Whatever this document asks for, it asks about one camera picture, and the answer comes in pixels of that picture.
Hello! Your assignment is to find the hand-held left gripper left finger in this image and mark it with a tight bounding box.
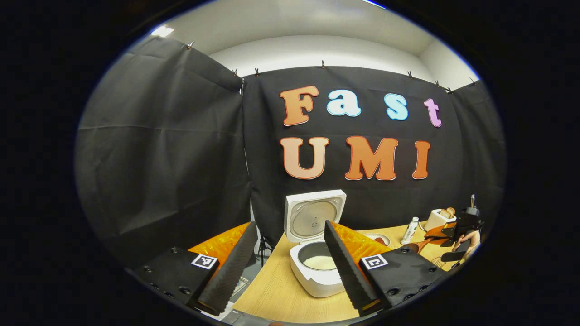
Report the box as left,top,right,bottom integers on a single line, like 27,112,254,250
129,221,259,316

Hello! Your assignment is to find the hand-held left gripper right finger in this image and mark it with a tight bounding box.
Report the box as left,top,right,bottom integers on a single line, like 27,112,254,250
324,220,447,316

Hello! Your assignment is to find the brown wooden spoon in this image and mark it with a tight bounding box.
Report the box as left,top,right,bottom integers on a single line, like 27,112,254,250
401,235,442,255

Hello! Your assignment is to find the white rice heap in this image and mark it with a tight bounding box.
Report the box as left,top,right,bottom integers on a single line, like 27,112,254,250
303,256,337,271

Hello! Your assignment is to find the white rice cooker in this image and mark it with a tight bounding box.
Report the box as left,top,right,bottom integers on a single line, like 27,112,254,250
284,189,347,298

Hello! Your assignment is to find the white toaster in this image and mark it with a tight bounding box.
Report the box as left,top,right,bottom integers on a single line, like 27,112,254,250
424,208,457,232

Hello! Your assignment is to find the white drink bottle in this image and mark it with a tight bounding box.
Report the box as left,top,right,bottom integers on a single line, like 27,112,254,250
400,217,420,245

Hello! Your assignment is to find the black tripod stand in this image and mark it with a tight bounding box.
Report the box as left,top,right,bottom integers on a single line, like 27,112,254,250
256,233,272,268

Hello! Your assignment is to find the white round plate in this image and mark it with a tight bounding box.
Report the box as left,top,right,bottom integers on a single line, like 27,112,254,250
362,233,391,247

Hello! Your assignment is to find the black backdrop cloth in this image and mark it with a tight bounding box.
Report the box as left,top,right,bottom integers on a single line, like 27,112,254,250
75,35,507,268

